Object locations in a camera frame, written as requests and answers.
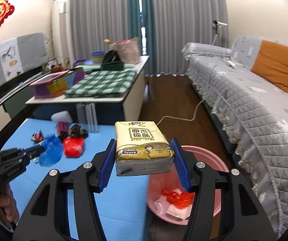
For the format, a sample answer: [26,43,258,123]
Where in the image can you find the black red snack wrapper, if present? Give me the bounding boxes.
[31,130,44,143]

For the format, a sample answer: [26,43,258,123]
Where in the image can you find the blue plastic bag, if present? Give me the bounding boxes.
[39,134,64,167]

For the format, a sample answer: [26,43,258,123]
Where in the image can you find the yellow tissue pack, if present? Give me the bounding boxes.
[115,121,174,176]

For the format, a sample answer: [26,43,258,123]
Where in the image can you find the red plastic bag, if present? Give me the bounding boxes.
[161,190,194,209]

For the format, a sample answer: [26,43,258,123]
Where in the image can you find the white foam net roll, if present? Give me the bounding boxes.
[51,110,73,124]

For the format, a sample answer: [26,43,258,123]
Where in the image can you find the clear plastic tube bundle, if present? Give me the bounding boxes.
[76,103,99,133]

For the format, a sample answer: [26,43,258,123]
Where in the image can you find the white paper carton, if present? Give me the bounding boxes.
[155,189,192,220]

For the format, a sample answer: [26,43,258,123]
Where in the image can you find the left hand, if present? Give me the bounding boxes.
[0,184,19,224]

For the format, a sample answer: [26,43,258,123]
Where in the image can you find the pink plastic basin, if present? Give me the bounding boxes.
[147,145,229,225]

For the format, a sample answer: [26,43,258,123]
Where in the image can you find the blue table mat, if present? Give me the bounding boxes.
[10,126,148,240]

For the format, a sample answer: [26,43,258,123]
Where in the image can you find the dark tv cabinet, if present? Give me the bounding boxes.
[0,67,44,134]

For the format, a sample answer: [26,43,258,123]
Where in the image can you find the white dark coffee table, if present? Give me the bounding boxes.
[26,55,149,125]

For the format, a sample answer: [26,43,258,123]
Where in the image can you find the colourful storage box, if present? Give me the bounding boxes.
[29,67,85,98]

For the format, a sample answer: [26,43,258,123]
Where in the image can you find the green checkered cloth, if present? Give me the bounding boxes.
[64,69,137,97]

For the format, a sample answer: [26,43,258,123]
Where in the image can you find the brown plush toy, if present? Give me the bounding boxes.
[51,65,64,73]

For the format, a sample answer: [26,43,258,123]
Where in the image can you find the grey quilted sofa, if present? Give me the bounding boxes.
[182,35,288,237]

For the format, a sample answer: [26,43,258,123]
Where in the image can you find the grey covered television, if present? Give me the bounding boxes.
[0,33,48,87]

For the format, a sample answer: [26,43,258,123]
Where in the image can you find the dark green tray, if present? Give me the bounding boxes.
[101,61,124,71]

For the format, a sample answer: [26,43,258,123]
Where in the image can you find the stacked plastic bowls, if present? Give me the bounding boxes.
[91,51,106,64]

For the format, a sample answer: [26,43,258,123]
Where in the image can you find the black hat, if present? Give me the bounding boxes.
[102,50,121,64]

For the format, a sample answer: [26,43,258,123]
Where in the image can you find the pink lace basket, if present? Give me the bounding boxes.
[109,37,141,65]

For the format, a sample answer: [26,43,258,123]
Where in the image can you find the white floor air conditioner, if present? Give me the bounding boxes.
[52,0,75,69]

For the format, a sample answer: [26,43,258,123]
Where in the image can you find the orange cushion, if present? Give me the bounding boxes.
[251,40,288,93]

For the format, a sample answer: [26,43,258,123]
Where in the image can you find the grey curtains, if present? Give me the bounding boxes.
[70,0,228,74]

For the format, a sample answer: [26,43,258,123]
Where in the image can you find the teal curtain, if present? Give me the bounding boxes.
[128,0,158,76]

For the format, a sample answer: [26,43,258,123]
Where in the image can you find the white power cable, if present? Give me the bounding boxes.
[156,98,206,126]

